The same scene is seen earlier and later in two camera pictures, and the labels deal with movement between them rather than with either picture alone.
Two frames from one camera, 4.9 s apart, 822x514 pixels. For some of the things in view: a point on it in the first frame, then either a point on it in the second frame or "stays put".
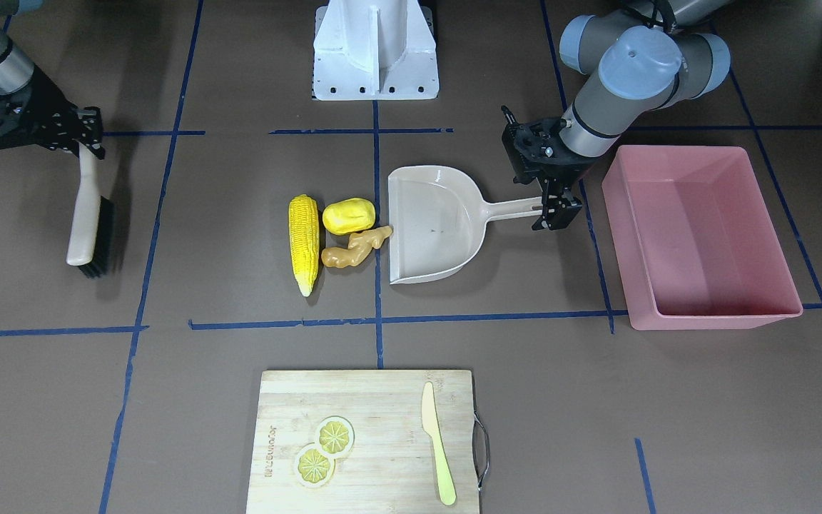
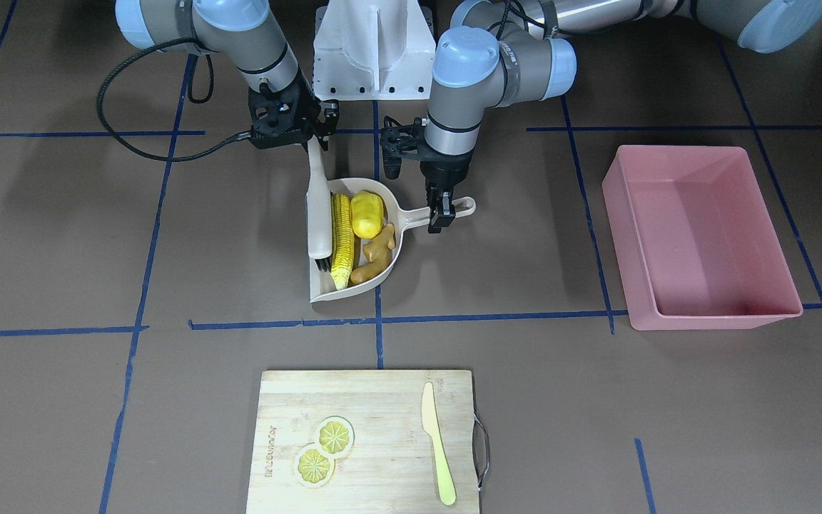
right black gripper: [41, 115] -> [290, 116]
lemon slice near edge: [312, 468] stays put
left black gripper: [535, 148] -> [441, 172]
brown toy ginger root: [360, 244] -> [378, 253]
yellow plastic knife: [431, 424] stays put
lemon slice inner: [335, 435] stays put
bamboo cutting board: [391, 467] stays put
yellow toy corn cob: [304, 223] -> [342, 233]
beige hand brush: [91, 240] -> [319, 208]
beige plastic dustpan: [437, 216] -> [320, 286]
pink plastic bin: [696, 245] stays put
